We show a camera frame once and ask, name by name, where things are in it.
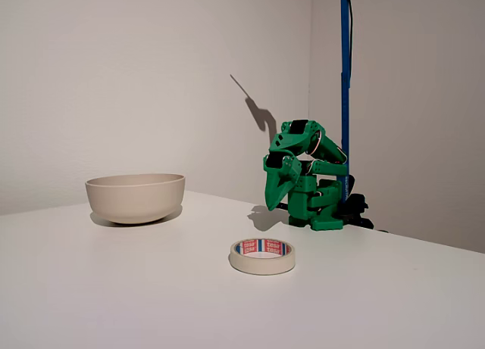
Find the green gripper black servo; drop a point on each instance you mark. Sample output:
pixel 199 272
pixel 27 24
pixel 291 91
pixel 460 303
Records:
pixel 277 183

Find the beige masking tape roll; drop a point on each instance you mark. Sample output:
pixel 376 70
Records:
pixel 261 267

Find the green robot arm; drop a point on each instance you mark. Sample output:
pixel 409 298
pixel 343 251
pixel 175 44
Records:
pixel 303 207

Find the small black table clamp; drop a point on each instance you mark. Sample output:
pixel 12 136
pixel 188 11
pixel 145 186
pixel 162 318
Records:
pixel 282 205

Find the large black table clamp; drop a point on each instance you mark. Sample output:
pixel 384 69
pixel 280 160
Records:
pixel 356 207

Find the blue vertical pole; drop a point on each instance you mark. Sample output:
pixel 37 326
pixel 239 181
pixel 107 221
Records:
pixel 345 61

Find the beige round bowl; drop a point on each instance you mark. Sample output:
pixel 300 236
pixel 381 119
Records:
pixel 132 201

